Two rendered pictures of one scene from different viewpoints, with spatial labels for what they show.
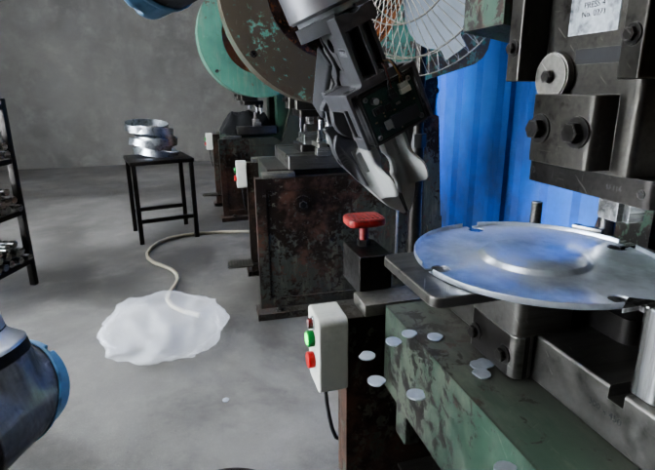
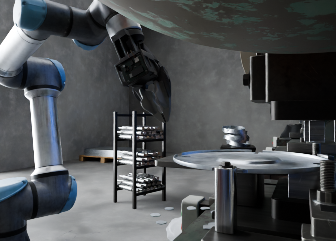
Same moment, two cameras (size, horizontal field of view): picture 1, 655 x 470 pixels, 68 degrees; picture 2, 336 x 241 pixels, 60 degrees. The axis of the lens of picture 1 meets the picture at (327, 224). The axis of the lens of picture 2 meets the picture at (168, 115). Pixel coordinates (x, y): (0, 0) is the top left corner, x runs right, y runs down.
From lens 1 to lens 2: 0.52 m
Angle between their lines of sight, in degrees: 43
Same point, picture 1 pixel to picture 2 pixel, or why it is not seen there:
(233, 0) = (248, 56)
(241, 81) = not seen: hidden behind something
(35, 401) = (57, 193)
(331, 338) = (188, 212)
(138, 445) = not seen: outside the picture
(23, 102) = (197, 121)
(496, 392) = (200, 234)
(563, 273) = (236, 162)
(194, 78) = not seen: hidden behind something
